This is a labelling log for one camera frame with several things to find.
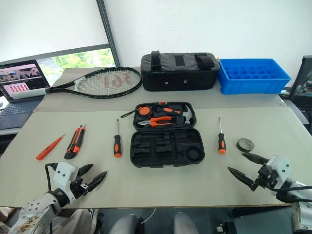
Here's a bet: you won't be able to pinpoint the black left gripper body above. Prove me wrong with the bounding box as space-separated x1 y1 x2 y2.
70 177 90 198

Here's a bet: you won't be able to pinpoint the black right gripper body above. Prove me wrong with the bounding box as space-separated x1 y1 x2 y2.
250 163 278 192

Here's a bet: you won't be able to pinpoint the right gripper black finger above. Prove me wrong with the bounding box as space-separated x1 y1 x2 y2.
227 166 257 187
241 153 270 165

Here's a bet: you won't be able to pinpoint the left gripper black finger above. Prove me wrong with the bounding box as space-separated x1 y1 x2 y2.
86 171 108 192
77 163 94 176

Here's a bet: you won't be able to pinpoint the black orange flathead screwdriver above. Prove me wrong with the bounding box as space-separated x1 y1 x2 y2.
217 117 227 154

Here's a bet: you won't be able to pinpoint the black orange Phillips screwdriver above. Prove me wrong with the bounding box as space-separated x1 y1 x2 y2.
113 118 123 158

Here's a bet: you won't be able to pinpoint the black tool case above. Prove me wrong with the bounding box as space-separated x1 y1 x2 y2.
130 101 206 168

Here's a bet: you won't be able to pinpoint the black electrical tape roll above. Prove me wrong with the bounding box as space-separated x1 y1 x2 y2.
235 138 255 154

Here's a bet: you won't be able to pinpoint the orange black utility knife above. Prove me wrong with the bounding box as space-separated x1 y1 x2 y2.
64 124 86 160

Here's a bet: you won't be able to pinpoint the beige fabric shape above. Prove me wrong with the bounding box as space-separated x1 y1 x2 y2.
52 208 98 234

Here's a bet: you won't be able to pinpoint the orange voltage tester pen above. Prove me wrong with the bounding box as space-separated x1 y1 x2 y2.
36 133 66 161

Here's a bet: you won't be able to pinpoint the grey rounded shape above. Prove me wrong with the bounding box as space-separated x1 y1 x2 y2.
173 212 199 234
107 213 144 234

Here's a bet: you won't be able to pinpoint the blue plastic divided crate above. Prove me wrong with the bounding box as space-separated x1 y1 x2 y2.
216 58 292 95

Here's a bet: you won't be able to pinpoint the orange black tape measure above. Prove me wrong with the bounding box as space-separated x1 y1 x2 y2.
120 104 154 119

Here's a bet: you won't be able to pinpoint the orange black pliers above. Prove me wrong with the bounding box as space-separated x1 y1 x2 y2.
138 116 180 127

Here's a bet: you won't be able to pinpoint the open laptop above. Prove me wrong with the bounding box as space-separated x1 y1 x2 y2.
0 59 51 130

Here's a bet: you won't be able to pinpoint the black white tennis racket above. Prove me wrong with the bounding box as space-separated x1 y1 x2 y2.
11 66 143 100

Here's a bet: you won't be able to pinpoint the black fabric bag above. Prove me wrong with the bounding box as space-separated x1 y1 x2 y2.
140 50 220 92

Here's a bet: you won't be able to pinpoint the dark grey window mullion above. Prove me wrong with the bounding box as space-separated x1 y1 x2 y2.
96 0 120 68

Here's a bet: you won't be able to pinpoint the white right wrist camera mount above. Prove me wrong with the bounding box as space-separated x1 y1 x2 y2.
265 155 293 182

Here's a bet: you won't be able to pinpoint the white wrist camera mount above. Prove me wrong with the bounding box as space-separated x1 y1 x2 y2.
53 162 80 204
265 155 293 182

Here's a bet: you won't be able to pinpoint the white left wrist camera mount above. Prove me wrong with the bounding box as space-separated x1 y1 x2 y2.
53 162 80 204

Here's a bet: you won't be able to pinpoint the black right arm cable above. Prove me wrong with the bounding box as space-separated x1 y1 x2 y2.
269 185 312 203

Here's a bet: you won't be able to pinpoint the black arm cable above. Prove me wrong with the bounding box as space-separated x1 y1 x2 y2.
269 185 312 203
44 162 59 195

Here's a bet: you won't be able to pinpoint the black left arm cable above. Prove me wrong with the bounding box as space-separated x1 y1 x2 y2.
44 162 59 195

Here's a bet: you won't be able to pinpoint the thin white cable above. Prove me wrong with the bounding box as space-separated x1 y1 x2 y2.
143 208 156 224

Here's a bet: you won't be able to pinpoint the claw hammer black orange handle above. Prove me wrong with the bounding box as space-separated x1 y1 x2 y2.
155 103 196 125

